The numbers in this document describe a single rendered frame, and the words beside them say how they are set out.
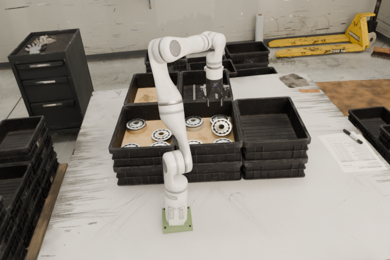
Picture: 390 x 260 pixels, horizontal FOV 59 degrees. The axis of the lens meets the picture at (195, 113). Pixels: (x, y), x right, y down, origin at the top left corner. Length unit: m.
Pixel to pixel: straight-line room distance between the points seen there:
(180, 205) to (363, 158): 0.98
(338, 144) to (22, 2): 4.26
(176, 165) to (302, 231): 0.58
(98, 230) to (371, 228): 1.10
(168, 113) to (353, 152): 1.07
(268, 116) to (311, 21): 3.60
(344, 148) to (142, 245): 1.13
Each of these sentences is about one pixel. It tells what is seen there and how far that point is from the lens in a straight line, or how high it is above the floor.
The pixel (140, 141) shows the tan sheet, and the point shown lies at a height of 0.83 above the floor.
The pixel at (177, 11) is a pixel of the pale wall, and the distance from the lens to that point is 4.87.
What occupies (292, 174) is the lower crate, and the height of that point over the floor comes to 0.73.
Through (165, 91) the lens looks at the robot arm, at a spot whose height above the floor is 1.27.
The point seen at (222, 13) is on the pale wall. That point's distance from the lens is 4.95.
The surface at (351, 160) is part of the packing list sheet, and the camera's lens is 1.89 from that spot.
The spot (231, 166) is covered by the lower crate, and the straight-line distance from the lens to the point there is 1.59.
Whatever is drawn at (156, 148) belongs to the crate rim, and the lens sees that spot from 1.52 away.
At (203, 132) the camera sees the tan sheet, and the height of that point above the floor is 0.83.
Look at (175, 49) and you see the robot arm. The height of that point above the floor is 1.40.
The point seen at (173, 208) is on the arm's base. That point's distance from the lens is 1.40.
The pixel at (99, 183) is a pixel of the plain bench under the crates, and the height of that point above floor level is 0.70.
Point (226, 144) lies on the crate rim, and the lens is 1.51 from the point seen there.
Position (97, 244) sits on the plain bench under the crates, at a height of 0.70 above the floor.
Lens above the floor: 1.83
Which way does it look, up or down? 32 degrees down
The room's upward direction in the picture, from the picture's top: 4 degrees counter-clockwise
